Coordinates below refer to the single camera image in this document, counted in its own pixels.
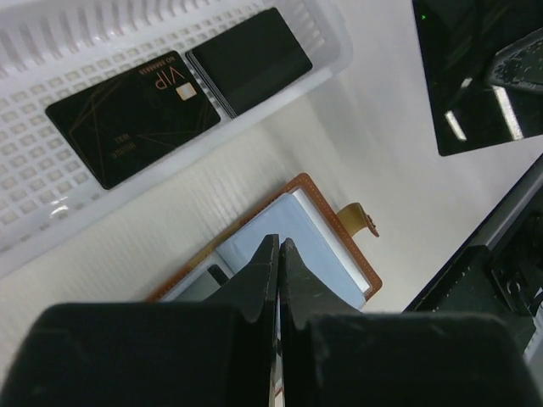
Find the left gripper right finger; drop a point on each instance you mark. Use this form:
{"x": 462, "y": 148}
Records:
{"x": 335, "y": 355}

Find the brown leather card holder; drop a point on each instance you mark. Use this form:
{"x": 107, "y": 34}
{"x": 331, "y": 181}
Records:
{"x": 299, "y": 212}

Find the black credit card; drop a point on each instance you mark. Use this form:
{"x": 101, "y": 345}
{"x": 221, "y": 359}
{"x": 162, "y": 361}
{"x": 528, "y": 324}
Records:
{"x": 218, "y": 274}
{"x": 458, "y": 40}

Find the VIP black card in basket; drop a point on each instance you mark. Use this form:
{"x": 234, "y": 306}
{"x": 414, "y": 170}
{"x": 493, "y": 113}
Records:
{"x": 128, "y": 122}

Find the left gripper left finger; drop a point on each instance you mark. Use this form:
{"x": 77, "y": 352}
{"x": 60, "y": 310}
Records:
{"x": 216, "y": 352}

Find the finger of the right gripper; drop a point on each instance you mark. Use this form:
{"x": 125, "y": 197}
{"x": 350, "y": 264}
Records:
{"x": 519, "y": 65}

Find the white plastic slotted basket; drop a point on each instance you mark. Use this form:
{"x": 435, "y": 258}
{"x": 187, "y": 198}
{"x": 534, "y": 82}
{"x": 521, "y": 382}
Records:
{"x": 52, "y": 49}

